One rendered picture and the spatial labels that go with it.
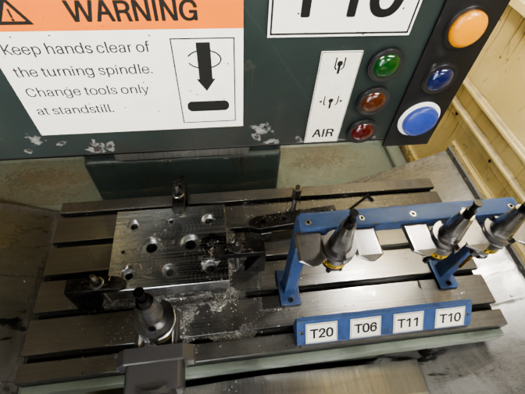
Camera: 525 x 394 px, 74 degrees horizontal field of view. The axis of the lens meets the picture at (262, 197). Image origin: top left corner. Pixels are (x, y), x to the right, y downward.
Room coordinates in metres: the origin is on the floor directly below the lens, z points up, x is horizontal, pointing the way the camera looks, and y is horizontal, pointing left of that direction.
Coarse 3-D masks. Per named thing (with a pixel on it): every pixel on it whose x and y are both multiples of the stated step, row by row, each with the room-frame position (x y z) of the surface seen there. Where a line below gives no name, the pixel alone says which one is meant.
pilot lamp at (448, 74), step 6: (438, 72) 0.24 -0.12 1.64; (444, 72) 0.24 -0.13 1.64; (450, 72) 0.24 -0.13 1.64; (432, 78) 0.24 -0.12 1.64; (438, 78) 0.24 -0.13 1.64; (444, 78) 0.24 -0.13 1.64; (450, 78) 0.24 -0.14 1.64; (432, 84) 0.24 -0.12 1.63; (438, 84) 0.24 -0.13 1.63; (444, 84) 0.24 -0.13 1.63; (432, 90) 0.24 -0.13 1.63; (438, 90) 0.24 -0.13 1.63
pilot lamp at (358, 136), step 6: (360, 126) 0.23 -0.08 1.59; (366, 126) 0.23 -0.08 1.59; (372, 126) 0.24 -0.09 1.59; (354, 132) 0.23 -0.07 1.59; (360, 132) 0.23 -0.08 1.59; (366, 132) 0.23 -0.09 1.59; (372, 132) 0.23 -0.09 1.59; (354, 138) 0.23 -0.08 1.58; (360, 138) 0.23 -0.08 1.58; (366, 138) 0.23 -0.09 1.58
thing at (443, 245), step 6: (438, 222) 0.40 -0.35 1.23; (432, 228) 0.39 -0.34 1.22; (432, 234) 0.38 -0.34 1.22; (438, 234) 0.37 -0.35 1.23; (438, 240) 0.36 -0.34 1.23; (462, 240) 0.36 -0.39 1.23; (438, 246) 0.36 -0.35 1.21; (444, 246) 0.35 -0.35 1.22; (450, 246) 0.35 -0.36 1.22; (456, 246) 0.35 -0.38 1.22; (444, 252) 0.35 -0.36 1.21; (456, 252) 0.35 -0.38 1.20
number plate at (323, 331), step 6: (306, 324) 0.27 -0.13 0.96; (312, 324) 0.27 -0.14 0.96; (318, 324) 0.27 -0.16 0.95; (324, 324) 0.27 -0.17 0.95; (330, 324) 0.27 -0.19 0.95; (336, 324) 0.27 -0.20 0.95; (306, 330) 0.26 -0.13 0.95; (312, 330) 0.26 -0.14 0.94; (318, 330) 0.26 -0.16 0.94; (324, 330) 0.26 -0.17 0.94; (330, 330) 0.26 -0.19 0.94; (336, 330) 0.26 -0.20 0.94; (306, 336) 0.25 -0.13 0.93; (312, 336) 0.25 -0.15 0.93; (318, 336) 0.25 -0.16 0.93; (324, 336) 0.25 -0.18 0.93; (330, 336) 0.25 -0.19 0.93; (336, 336) 0.25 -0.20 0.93; (306, 342) 0.24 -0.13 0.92; (312, 342) 0.24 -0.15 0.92
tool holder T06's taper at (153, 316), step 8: (152, 296) 0.18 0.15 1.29; (136, 304) 0.17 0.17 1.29; (152, 304) 0.17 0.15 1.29; (160, 304) 0.18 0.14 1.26; (144, 312) 0.16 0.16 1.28; (152, 312) 0.16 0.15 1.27; (160, 312) 0.17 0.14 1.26; (144, 320) 0.16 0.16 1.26; (152, 320) 0.16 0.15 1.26; (160, 320) 0.16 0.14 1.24; (144, 328) 0.15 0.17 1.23; (152, 328) 0.15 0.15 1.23
